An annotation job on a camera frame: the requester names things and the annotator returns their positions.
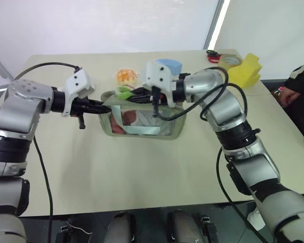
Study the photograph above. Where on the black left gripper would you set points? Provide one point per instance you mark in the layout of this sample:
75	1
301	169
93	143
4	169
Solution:
78	107

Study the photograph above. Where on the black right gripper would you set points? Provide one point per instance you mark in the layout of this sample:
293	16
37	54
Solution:
152	95

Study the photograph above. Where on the green pouch with clear window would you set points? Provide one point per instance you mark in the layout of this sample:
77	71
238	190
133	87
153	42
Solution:
142	134

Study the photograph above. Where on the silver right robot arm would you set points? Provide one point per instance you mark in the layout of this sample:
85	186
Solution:
225	106

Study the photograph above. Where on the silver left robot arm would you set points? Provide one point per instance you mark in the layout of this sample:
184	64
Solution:
20	106

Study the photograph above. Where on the bystander bare hand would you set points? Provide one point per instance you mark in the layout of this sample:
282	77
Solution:
289	97

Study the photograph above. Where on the orange snack packet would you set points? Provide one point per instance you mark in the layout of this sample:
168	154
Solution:
126	76

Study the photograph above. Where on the blue round container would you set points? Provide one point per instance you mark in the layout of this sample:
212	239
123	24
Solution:
171	65

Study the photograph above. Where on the clear packing tape roll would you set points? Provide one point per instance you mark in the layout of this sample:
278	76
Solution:
230	61

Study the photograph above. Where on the yellow foam block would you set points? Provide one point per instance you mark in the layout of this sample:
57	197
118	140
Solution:
245	72

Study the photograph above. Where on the dark rounded shape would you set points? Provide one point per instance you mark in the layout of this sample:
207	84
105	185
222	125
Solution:
121	227

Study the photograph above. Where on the person in dark jacket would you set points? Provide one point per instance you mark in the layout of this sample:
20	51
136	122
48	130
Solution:
302	83

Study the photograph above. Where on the white object under table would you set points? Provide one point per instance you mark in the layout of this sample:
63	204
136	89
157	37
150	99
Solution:
256	219

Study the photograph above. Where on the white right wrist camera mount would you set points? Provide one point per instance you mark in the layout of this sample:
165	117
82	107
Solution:
158	76

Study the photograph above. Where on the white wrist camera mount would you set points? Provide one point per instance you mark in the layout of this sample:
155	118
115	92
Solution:
158	76
78	82

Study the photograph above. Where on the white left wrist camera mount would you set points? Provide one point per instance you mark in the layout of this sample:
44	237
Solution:
78	82

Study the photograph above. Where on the grey window frame post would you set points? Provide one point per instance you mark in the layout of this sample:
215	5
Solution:
214	22

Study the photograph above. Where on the black metal bracket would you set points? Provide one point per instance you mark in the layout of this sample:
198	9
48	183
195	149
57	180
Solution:
64	231
209	227

